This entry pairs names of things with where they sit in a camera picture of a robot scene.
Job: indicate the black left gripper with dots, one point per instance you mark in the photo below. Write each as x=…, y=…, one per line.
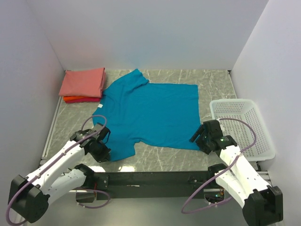
x=104, y=156

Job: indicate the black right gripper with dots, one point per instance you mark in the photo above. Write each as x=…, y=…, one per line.
x=205, y=149

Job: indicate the teal blue t shirt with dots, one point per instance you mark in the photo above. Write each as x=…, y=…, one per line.
x=157, y=114

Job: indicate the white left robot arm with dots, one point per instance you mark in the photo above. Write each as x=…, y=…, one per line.
x=30, y=196

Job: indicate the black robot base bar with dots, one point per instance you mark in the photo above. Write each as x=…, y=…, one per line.
x=147, y=184

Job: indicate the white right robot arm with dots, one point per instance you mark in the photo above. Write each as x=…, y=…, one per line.
x=261, y=203

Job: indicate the folded orange t shirt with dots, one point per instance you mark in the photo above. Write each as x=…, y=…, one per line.
x=75, y=99

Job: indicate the folded salmon pink t shirt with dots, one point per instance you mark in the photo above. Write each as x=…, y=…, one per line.
x=86, y=83

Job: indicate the white perforated plastic basket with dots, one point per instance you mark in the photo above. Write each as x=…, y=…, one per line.
x=241, y=119

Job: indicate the aluminium extrusion rail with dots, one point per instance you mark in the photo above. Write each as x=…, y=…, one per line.
x=240, y=181

